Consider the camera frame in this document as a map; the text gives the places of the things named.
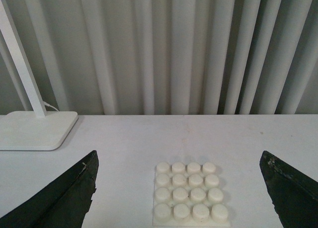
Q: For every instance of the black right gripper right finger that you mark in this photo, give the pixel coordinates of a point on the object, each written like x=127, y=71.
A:
x=293, y=194

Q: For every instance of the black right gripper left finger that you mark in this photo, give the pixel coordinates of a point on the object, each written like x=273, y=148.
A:
x=63, y=203

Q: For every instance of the white pleated curtain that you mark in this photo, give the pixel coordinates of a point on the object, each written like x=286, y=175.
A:
x=161, y=57

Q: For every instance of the white studded base plate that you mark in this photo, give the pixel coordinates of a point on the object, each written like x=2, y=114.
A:
x=188, y=195

